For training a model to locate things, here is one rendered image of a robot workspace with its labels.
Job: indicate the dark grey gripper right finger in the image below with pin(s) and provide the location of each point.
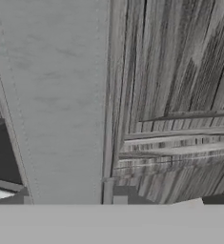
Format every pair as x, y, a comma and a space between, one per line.
132, 196

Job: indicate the dark grey appliance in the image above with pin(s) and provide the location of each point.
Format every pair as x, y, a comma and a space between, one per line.
2, 152

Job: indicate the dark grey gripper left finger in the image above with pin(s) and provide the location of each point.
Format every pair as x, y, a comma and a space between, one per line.
21, 199

